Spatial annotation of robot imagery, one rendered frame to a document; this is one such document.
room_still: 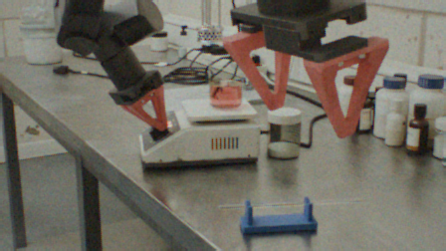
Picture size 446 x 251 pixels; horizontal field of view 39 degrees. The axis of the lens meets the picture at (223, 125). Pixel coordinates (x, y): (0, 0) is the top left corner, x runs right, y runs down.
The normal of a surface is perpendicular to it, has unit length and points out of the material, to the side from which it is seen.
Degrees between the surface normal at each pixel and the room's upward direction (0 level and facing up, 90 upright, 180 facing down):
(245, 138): 90
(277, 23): 101
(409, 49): 90
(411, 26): 90
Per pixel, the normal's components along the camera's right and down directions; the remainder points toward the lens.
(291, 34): -0.85, 0.32
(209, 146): 0.17, 0.27
